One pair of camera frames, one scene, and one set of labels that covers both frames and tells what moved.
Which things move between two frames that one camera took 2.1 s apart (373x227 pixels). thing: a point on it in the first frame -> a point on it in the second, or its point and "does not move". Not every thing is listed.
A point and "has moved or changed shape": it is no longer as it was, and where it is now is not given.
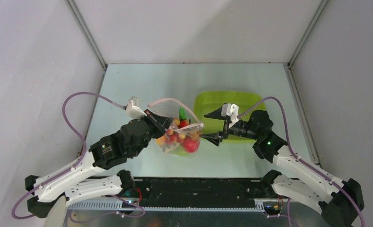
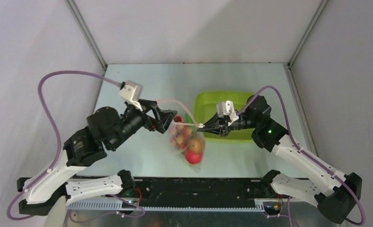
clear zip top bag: x=183 y=135 has moved or changed shape
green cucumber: x=182 y=114 -> x=188 y=119
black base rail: x=207 y=194 does not move
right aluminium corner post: x=307 y=32 does not move
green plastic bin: x=206 y=101 does not move
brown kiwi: x=195 y=135 -> x=196 y=144
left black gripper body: x=155 y=129 -> x=133 y=121
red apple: x=190 y=145 -> x=193 y=157
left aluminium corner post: x=85 y=32 does not move
